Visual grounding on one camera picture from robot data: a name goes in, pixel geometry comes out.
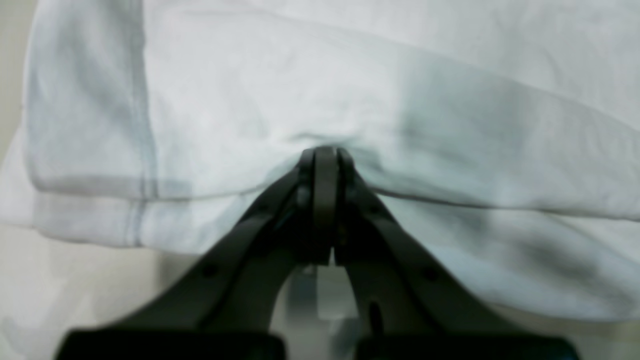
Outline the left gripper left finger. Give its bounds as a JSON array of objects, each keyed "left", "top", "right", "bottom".
[{"left": 56, "top": 147, "right": 330, "bottom": 360}]

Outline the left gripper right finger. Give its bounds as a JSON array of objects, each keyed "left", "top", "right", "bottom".
[{"left": 335, "top": 148, "right": 579, "bottom": 360}]

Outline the white T-shirt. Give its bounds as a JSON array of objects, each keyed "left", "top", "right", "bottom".
[{"left": 1, "top": 0, "right": 639, "bottom": 321}]

